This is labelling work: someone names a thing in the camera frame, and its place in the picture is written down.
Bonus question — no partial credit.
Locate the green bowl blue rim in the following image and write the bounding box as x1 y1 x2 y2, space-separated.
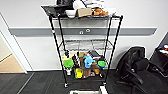
96 60 108 69

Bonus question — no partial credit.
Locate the yellow-green box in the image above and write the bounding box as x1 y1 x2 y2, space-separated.
74 68 84 79

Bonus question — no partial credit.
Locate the white long box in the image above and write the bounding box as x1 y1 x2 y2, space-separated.
105 7 118 16

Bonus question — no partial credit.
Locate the white bowl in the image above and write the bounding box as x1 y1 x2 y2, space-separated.
64 9 78 19

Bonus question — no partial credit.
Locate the black wire shelf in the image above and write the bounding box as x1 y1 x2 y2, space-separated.
46 13 124 88

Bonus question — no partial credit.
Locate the white bottle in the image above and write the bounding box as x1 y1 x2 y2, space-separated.
65 66 73 76

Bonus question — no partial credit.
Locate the brown printed carton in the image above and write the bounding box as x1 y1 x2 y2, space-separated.
82 66 94 78

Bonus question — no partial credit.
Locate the blue plush toy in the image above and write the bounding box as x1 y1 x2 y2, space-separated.
83 54 96 69

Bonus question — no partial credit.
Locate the white door frame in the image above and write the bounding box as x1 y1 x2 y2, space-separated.
0 13 36 74

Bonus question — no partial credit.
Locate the orange plush toy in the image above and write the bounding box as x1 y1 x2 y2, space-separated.
92 8 110 17

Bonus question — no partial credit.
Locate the black striped package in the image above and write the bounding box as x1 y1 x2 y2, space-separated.
71 52 81 68

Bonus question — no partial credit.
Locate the black bag with grey print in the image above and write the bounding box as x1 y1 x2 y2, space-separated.
55 0 75 8

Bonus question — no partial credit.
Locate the bright green toy bowl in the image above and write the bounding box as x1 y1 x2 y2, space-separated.
62 59 75 68

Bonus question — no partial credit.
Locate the black office chair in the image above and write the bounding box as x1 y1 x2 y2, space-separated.
114 46 168 94

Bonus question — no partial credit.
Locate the black flat box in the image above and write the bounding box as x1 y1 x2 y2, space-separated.
88 49 103 61

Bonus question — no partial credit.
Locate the orange-brown toy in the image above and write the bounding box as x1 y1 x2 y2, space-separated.
91 67 102 76

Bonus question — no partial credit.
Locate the brown upright carton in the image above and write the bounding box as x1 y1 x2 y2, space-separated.
78 51 88 63

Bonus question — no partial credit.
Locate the tan cardboard box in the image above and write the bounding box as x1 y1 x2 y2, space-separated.
76 7 93 18

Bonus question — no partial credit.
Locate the small dark bottle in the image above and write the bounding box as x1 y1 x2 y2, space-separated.
64 49 70 56

